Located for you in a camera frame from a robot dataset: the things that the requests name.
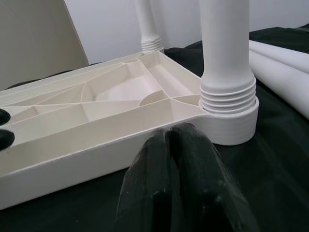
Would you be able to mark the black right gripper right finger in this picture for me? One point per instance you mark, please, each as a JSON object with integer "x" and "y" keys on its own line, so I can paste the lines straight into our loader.
{"x": 205, "y": 188}

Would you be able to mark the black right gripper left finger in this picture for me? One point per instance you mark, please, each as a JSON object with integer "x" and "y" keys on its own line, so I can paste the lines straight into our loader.
{"x": 149, "y": 188}

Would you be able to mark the white plastic table top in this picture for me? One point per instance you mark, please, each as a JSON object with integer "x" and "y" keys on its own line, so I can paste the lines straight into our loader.
{"x": 108, "y": 113}

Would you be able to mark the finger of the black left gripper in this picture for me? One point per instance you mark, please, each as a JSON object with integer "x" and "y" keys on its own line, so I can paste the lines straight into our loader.
{"x": 6, "y": 140}
{"x": 4, "y": 117}

